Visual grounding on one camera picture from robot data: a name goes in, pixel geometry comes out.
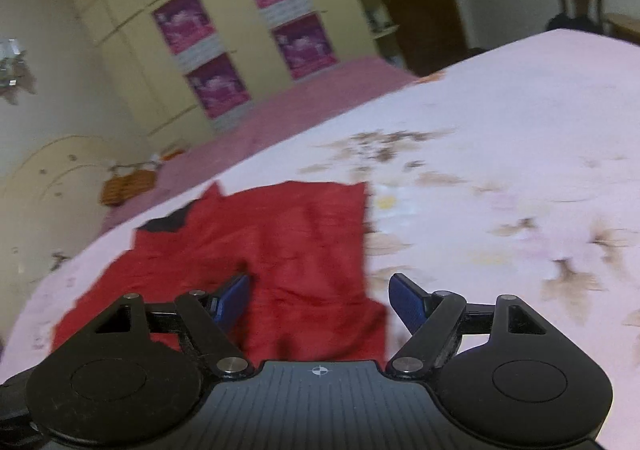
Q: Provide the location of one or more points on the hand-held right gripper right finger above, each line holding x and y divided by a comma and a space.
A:
404, 302

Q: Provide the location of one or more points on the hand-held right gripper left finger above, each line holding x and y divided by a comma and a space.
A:
234, 299

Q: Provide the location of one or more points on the red padded jacket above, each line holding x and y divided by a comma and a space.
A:
300, 240

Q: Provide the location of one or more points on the orange cloth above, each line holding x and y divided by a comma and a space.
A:
127, 186

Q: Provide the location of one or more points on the floral pink bed sheet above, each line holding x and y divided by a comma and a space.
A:
500, 129

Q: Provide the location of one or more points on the pink checked bedspread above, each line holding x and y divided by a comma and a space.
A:
300, 104

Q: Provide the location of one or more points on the cream curved headboard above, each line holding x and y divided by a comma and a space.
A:
55, 190

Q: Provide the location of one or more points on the cream wardrobe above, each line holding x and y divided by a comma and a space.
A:
125, 54

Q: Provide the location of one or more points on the brown wooden door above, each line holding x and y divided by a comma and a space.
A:
420, 4

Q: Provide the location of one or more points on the wooden side table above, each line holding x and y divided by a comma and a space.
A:
625, 24

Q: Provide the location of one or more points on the glass wall lamp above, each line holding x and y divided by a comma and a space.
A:
15, 69

